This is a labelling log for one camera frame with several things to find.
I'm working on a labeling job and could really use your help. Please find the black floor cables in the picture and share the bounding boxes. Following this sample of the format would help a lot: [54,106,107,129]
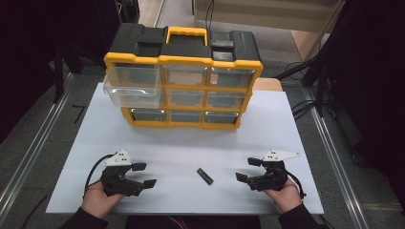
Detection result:
[275,60,321,121]

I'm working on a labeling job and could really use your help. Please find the beige cabinet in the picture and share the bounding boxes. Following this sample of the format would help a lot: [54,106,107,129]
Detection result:
[193,0,347,33]

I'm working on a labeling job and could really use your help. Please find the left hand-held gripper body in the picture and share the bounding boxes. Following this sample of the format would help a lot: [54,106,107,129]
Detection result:
[100,149,145,198]

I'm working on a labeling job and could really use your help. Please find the black metal stand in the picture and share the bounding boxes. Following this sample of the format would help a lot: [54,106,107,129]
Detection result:
[301,58,336,119]
[52,44,84,105]

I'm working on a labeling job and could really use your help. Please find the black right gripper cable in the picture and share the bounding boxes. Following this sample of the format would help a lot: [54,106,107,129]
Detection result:
[286,171,308,200]

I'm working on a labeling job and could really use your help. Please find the large clear plastic storage drawer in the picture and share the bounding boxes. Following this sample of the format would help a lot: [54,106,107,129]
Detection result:
[102,63,165,110]

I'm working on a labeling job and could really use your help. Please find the black hanging cable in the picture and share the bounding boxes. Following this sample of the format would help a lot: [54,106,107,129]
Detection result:
[204,0,215,31]

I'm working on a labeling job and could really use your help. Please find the set of small clear drawers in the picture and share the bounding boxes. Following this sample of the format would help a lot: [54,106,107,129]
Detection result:
[130,65,256,125]

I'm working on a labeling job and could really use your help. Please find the person's dark lap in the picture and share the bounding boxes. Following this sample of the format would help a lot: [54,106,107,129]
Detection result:
[124,215,262,229]

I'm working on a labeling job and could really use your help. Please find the person's right hand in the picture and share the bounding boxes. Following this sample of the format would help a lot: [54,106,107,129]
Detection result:
[264,178,304,214]

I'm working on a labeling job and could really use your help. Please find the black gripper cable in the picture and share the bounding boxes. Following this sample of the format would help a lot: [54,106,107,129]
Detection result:
[286,171,308,200]
[83,153,117,198]

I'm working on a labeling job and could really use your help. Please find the thin black floor cable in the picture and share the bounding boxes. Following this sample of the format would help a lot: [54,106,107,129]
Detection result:
[20,193,50,229]

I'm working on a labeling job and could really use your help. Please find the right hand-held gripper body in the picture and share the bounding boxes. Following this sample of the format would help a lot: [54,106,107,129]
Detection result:
[246,149,301,192]

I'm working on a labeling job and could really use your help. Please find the person's left hand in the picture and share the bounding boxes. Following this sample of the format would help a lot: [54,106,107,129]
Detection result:
[80,180,125,220]

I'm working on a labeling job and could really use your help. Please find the yellow and black drawer organizer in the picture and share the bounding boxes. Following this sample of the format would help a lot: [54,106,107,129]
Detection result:
[103,22,265,131]

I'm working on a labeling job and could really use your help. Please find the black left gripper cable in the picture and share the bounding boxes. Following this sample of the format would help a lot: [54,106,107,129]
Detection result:
[83,153,117,198]

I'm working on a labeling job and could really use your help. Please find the small black rectangular bar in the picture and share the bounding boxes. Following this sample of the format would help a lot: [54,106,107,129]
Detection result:
[196,167,215,186]

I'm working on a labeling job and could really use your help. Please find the aluminium floor rail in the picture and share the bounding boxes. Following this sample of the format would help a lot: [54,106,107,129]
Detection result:
[0,73,77,223]
[304,89,372,229]

